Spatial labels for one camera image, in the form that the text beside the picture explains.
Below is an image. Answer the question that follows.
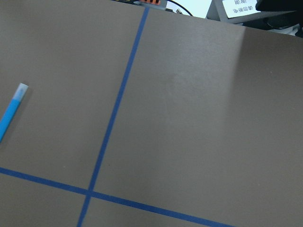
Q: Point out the blue highlighter pen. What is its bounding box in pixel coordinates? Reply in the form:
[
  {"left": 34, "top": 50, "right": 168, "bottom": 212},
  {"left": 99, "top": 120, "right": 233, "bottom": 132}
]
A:
[{"left": 0, "top": 83, "right": 29, "bottom": 142}]

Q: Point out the black box with label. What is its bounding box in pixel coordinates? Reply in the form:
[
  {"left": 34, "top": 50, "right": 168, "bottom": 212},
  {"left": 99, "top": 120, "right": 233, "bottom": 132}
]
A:
[{"left": 206, "top": 0, "right": 293, "bottom": 24}]

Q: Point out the brown paper table mat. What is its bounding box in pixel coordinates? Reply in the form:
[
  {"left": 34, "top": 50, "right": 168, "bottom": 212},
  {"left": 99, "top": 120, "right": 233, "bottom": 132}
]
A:
[{"left": 0, "top": 0, "right": 303, "bottom": 227}]

